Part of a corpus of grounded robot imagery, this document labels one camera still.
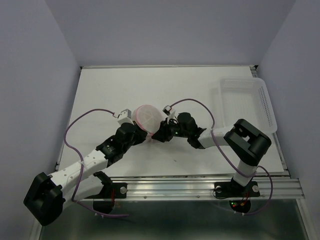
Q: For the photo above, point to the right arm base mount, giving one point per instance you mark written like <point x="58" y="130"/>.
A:
<point x="238" y="195"/>

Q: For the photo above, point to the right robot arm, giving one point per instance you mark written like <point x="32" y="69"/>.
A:
<point x="247" y="142"/>

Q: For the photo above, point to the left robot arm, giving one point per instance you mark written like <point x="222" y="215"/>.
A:
<point x="47" y="194"/>

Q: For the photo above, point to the white plastic basket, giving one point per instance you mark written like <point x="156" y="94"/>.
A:
<point x="246" y="98"/>

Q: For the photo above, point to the white mesh laundry bag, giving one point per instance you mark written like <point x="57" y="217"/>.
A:
<point x="148" y="118"/>

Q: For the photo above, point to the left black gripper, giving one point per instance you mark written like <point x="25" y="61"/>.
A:
<point x="141" y="134"/>

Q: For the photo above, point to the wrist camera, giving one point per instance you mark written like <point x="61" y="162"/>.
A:
<point x="170" y="112"/>
<point x="123" y="117"/>

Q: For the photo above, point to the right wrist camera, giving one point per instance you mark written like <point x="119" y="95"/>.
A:
<point x="170" y="112"/>

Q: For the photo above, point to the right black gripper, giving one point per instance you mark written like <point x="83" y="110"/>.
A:
<point x="162" y="136"/>

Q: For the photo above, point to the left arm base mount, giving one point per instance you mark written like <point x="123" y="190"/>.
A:
<point x="109" y="193"/>

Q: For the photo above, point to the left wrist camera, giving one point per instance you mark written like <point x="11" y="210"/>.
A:
<point x="123" y="117"/>

